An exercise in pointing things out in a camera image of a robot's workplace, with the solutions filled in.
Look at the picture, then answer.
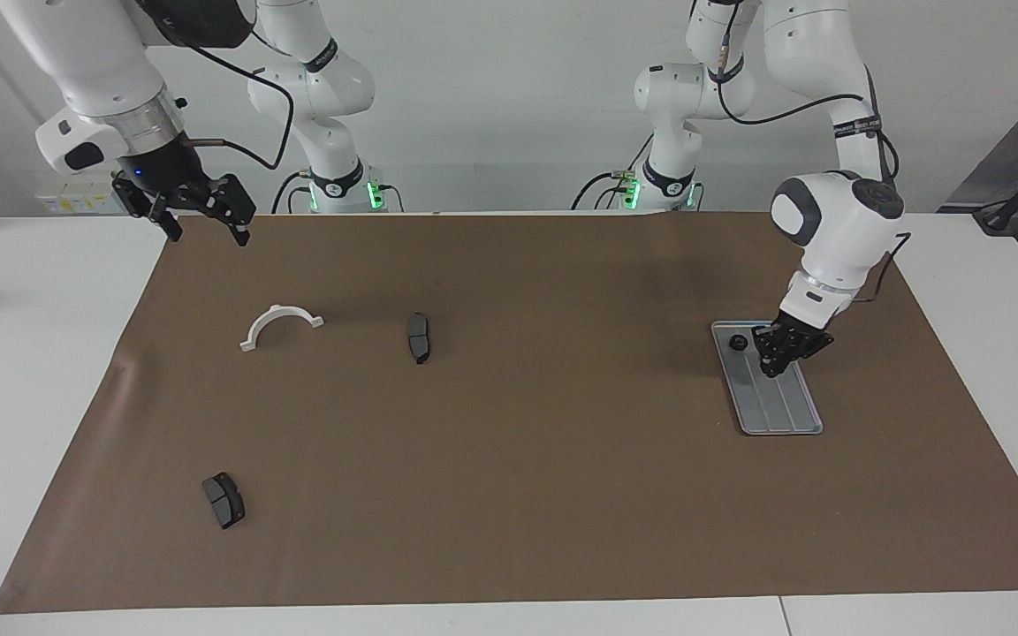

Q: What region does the white wall socket box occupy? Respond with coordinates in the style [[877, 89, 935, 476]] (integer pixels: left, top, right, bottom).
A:
[[34, 170, 125, 216]]

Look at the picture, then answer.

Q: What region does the silver metal tray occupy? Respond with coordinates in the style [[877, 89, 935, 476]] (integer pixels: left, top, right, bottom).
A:
[[710, 320, 824, 437]]

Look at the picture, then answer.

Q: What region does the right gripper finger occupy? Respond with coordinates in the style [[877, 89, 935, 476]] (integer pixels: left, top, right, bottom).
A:
[[201, 174, 256, 247], [111, 177, 183, 242]]

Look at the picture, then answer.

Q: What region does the short dark brake pad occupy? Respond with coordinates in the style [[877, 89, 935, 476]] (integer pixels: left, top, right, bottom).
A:
[[201, 472, 247, 531]]

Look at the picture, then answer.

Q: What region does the brown paper table mat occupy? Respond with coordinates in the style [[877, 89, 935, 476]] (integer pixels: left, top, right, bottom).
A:
[[0, 210, 1018, 615]]

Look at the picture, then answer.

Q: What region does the black base cable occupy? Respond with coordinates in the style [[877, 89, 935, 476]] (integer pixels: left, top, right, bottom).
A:
[[571, 132, 656, 211], [272, 170, 311, 216]]

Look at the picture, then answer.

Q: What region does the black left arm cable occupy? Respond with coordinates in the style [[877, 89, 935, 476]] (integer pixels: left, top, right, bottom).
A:
[[717, 35, 912, 306]]

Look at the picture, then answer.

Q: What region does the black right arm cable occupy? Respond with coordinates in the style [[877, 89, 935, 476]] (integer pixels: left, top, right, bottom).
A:
[[178, 35, 296, 170]]

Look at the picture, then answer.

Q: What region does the long dark brake pad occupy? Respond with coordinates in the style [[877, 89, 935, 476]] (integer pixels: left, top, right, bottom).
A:
[[406, 312, 433, 366]]

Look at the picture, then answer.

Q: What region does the white half-ring plastic clamp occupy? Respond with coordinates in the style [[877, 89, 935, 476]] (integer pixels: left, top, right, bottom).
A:
[[239, 303, 326, 353]]

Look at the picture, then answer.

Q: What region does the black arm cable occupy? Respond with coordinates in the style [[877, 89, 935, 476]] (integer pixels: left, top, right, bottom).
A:
[[178, 35, 296, 170], [717, 35, 912, 306]]

